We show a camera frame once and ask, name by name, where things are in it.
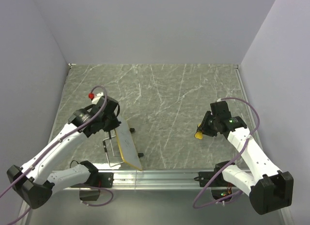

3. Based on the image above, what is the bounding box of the yellow bone-shaped eraser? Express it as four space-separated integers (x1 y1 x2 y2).
194 124 203 140

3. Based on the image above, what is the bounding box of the yellow framed whiteboard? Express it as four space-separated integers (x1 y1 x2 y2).
115 115 142 171

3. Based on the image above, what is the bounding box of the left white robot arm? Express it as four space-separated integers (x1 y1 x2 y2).
7 96 121 209

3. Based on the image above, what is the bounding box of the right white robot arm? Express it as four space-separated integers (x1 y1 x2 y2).
193 98 294 215

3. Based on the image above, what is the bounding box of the metal wire whiteboard stand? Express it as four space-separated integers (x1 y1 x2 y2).
102 127 144 167

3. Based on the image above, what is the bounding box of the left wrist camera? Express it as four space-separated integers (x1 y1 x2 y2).
92 95 105 106

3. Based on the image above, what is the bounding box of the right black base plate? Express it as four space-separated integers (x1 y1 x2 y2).
194 171 229 187

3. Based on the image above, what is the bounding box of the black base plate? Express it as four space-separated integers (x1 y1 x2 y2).
194 171 229 187
72 172 114 188

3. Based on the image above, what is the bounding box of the aluminium mounting rail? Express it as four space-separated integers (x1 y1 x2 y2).
62 168 252 191

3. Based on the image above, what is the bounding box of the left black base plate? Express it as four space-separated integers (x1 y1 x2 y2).
72 172 114 188

